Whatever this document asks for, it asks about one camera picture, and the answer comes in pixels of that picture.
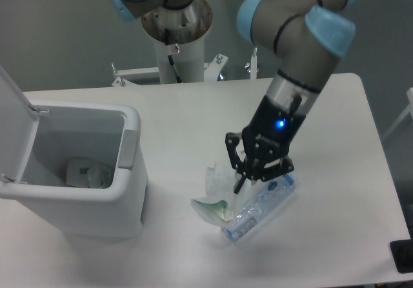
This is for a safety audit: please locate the white furniture frame right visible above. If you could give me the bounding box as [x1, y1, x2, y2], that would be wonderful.
[381, 87, 412, 143]

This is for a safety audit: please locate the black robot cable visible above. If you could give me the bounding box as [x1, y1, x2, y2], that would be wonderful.
[163, 28, 183, 84]

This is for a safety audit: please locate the clear plastic water bottle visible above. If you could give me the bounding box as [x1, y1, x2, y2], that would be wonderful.
[221, 172, 297, 243]

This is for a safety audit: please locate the white plastic trash can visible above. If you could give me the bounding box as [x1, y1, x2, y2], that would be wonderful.
[1, 100, 148, 238]

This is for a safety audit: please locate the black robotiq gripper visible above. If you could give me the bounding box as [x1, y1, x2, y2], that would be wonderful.
[225, 95, 305, 194]

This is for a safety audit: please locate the white plastic bag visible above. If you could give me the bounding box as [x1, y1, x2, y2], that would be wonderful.
[191, 164, 261, 228]

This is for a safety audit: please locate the white pedestal base frame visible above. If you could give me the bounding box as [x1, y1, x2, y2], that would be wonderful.
[112, 46, 259, 87]

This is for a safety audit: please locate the white trash can lid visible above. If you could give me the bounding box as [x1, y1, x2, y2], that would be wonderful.
[1, 68, 49, 182]

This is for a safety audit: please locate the black device at table edge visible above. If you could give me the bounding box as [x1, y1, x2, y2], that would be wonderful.
[390, 239, 412, 274]

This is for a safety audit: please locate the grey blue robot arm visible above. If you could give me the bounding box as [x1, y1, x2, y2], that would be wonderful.
[110, 0, 356, 193]

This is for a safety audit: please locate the white paper trash in bin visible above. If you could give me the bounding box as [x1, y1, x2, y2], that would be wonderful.
[65, 158, 114, 189]

